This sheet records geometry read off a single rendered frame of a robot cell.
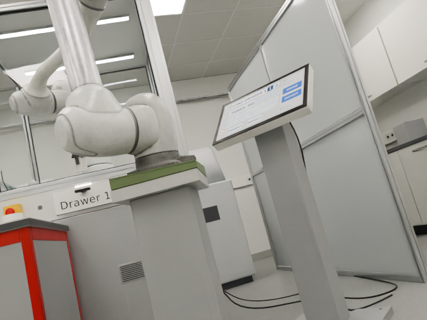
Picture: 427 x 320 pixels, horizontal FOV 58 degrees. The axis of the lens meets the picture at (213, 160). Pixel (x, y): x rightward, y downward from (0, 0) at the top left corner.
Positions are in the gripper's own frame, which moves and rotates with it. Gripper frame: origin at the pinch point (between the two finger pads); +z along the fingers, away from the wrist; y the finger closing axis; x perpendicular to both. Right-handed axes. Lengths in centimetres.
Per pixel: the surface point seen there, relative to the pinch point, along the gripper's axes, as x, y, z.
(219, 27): -147, 255, -133
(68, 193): 10.4, 11.8, 10.0
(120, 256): -7.2, 6.6, 44.7
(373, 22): -338, 245, -106
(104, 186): -6.6, 12.0, 10.5
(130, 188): -22, -64, 10
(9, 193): 37.1, 14.3, 3.5
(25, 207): 31.5, 12.9, 11.6
